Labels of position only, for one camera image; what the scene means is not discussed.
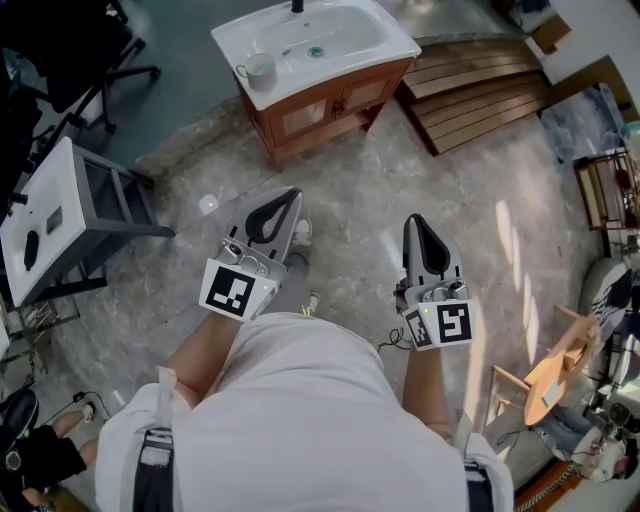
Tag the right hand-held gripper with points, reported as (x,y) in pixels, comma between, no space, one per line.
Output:
(450,320)

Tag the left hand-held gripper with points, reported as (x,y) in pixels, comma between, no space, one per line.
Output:
(230,290)

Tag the person's left forearm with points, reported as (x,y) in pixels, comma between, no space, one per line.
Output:
(200,355)

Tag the person's right forearm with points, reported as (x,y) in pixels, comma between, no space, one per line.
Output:
(425,390)

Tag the person's white shoe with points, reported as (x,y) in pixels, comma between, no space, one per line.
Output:
(302,232)
(315,300)

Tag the person's grey trousers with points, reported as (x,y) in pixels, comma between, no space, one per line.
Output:
(295,285)

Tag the white grey side table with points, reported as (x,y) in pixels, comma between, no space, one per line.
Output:
(150,231)

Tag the white mug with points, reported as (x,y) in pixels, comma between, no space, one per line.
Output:
(260,75)

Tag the white sofa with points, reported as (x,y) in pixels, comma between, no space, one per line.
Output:
(595,280)

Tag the wooden chair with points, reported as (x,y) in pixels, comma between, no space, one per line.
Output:
(550,375)

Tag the round sink drain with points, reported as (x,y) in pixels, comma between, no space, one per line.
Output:
(315,51)

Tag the wooden shelf rack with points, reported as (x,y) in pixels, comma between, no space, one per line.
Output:
(600,195)

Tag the marble print board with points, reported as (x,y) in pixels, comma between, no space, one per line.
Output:
(580,125)

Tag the person's white shirt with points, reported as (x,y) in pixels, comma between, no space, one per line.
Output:
(310,425)

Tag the white rectangular basin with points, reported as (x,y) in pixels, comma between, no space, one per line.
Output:
(65,190)

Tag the black faucet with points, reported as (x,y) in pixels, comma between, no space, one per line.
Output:
(297,6)

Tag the black oval object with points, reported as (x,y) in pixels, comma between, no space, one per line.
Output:
(31,250)

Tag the cardboard box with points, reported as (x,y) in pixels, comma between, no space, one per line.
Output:
(550,32)

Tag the black office chair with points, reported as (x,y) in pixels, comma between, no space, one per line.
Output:
(60,60)

